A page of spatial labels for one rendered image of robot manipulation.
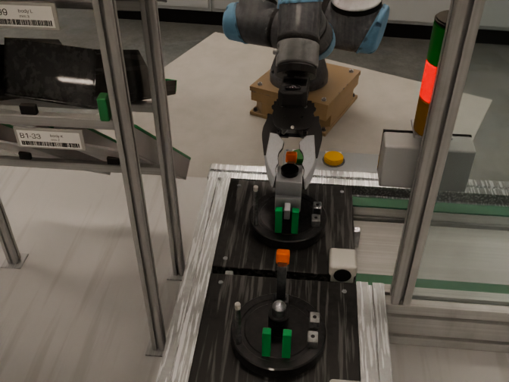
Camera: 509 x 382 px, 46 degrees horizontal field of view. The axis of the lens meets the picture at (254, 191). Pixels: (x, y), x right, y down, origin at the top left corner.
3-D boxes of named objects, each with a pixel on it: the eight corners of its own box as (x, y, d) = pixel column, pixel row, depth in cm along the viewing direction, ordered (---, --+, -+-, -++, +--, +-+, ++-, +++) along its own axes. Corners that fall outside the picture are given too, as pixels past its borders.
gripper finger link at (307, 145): (320, 189, 107) (313, 138, 108) (322, 186, 101) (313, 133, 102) (303, 192, 107) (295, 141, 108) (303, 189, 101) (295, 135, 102)
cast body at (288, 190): (276, 188, 108) (278, 156, 104) (301, 189, 108) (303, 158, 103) (273, 218, 101) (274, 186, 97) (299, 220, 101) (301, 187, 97)
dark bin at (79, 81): (105, 84, 105) (107, 40, 103) (176, 94, 102) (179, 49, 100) (3, 95, 78) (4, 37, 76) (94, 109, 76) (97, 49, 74)
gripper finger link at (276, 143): (275, 189, 107) (288, 140, 108) (273, 186, 102) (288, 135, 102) (258, 185, 108) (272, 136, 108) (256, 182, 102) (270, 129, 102)
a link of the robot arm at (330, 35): (290, 20, 124) (275, -2, 113) (342, 28, 120) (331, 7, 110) (280, 57, 124) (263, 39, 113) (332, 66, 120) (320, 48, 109)
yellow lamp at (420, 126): (410, 118, 82) (416, 86, 79) (448, 120, 82) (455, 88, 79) (415, 139, 78) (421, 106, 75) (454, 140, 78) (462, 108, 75)
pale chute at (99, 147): (123, 169, 119) (129, 147, 119) (186, 180, 116) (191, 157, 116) (50, 139, 91) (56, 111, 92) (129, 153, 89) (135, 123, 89)
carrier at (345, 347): (210, 280, 101) (207, 225, 93) (355, 291, 99) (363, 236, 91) (184, 411, 82) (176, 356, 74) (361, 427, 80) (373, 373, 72)
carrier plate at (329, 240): (230, 186, 120) (230, 178, 119) (351, 193, 119) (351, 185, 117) (212, 273, 102) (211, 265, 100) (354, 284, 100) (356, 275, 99)
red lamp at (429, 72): (417, 86, 79) (423, 51, 76) (456, 87, 79) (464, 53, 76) (422, 105, 75) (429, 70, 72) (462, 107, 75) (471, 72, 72)
